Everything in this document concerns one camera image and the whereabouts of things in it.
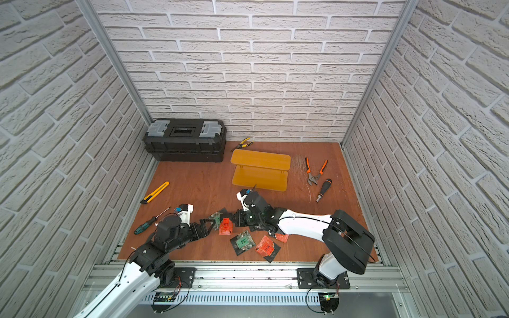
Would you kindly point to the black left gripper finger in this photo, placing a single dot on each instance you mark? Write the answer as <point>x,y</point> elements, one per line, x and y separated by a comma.
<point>209,224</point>
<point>210,235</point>

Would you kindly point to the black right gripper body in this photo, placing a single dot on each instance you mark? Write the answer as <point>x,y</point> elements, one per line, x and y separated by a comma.
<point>245,218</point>

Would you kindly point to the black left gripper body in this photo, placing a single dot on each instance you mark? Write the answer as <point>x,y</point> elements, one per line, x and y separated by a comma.
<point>197,230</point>

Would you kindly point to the red tea bag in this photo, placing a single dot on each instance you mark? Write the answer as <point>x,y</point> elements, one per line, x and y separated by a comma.
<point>268,249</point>
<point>281,238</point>
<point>226,227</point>

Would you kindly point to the red tea bag front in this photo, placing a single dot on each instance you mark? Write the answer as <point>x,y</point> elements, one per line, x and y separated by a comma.
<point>268,249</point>

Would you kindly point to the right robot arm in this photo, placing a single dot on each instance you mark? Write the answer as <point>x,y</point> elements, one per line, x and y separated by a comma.
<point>349,243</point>

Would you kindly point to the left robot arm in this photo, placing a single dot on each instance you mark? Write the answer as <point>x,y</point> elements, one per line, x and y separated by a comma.
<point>148,268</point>

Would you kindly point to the green tea bag far left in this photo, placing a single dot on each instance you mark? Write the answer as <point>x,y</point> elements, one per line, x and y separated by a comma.
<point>218,217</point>

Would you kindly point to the green tea bag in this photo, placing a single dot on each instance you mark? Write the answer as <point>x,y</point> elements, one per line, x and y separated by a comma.
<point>257,227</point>
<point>242,242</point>
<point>218,217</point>

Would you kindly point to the green tea bag middle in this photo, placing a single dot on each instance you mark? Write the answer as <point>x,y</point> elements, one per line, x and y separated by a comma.
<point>257,227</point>

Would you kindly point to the green tea bag front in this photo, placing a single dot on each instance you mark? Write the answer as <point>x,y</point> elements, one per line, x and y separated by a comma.
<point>242,242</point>

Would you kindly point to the yellow wooden two-tier shelf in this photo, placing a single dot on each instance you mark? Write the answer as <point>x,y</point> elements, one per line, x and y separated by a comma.
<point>262,170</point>

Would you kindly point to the yellow utility knife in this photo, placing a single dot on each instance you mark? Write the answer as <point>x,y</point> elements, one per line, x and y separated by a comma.
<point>155,193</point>

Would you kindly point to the yellow black small pliers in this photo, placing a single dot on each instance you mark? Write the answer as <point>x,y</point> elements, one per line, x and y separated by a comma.
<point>243,144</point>

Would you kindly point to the left controller board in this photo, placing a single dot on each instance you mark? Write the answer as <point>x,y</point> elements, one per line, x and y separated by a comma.
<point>163,301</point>

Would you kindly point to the controller board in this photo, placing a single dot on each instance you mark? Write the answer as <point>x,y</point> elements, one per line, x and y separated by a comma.
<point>163,301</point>
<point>329,303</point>

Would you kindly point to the black plastic toolbox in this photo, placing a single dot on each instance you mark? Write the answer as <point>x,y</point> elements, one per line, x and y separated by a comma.
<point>186,140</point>

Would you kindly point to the black orange ratchet screwdriver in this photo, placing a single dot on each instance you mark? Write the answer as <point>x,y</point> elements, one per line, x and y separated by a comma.
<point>325,186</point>

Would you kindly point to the right controller board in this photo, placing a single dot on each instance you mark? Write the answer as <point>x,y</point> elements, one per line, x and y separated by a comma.
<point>329,303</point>

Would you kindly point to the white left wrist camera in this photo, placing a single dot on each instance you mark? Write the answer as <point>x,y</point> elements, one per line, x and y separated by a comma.
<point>184,211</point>

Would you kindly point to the green handled screwdriver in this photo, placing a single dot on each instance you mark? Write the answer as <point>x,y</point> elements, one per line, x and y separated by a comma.
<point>141,228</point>

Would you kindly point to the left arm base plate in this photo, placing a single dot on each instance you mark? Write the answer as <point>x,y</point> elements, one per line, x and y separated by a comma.
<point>179,277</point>

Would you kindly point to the aluminium front rail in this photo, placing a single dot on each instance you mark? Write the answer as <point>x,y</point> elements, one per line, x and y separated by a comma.
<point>284,277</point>

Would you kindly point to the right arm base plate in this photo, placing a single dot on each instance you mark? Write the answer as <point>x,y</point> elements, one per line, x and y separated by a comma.
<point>310,278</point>

